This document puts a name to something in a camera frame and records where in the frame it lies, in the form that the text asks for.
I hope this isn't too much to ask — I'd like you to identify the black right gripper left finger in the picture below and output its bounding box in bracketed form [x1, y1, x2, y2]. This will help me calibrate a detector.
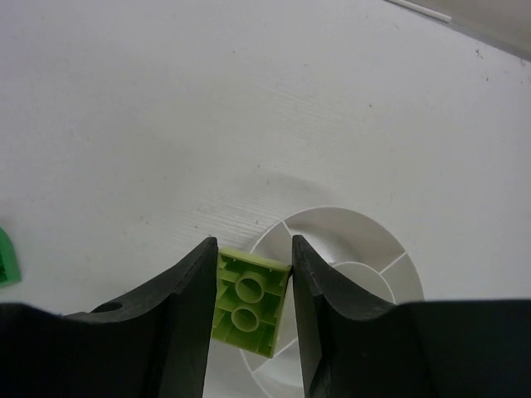
[1, 237, 218, 397]

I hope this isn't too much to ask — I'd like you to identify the lime green lego brick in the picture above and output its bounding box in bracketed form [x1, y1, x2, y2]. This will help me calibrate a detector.
[211, 247, 291, 358]

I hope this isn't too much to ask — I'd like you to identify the green 2x2 lego brick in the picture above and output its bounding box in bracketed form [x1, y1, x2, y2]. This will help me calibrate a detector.
[0, 229, 22, 288]

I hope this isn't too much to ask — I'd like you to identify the white strip at wall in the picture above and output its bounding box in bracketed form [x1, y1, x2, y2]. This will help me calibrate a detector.
[386, 0, 452, 23]

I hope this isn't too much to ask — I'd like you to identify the white round divided container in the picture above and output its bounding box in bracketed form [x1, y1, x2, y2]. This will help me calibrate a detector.
[241, 206, 424, 397]

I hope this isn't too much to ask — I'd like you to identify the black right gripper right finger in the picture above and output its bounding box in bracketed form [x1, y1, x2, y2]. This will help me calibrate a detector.
[292, 235, 530, 397]

